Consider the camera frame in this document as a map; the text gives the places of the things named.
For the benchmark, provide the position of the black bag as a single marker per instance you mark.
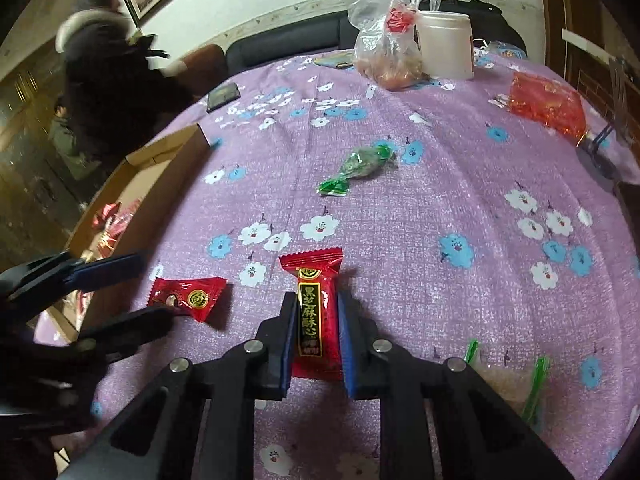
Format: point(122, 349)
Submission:
point(485, 15)

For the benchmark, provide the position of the green wrapped candy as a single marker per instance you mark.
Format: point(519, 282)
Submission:
point(360, 165)

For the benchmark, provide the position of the dark wooden cabinet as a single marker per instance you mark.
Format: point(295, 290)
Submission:
point(590, 35)

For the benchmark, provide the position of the phone with colourful case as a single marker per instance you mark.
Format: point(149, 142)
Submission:
point(335, 60)

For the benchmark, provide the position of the purple floral tablecloth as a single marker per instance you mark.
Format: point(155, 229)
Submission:
point(425, 220)

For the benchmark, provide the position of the black leather sofa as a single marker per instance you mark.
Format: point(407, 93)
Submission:
point(290, 37)

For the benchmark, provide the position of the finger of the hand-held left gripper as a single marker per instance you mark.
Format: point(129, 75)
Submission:
point(107, 266)
point(135, 327)

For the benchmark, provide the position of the clear packet with green edges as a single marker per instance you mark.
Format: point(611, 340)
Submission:
point(500, 380)

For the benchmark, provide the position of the long red snack packet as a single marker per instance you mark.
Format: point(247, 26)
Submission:
point(315, 320)

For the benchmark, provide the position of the black phone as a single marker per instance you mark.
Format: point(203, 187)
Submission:
point(223, 97)

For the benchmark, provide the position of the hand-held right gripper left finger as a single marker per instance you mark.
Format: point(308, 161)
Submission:
point(287, 340)

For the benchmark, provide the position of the red plastic bag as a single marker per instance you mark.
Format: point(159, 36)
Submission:
point(547, 102)

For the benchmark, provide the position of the white wrapper scrap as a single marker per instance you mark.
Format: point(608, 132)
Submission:
point(500, 102)
point(420, 118)

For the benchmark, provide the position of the shallow cardboard box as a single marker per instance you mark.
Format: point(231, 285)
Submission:
point(150, 200)

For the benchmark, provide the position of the white plastic jar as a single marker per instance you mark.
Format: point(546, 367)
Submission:
point(445, 47)

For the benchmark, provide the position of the clear plastic bag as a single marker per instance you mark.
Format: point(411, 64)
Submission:
point(385, 55)

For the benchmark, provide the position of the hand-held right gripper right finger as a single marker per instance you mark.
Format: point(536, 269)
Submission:
point(350, 345)

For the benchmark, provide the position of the triangular red candy packet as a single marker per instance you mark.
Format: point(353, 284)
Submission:
point(195, 295)

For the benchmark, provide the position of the red foil candy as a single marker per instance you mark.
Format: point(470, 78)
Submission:
point(107, 245)
point(126, 220)
point(83, 304)
point(106, 213)

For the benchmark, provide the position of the small blue packet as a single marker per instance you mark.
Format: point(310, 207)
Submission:
point(510, 51)

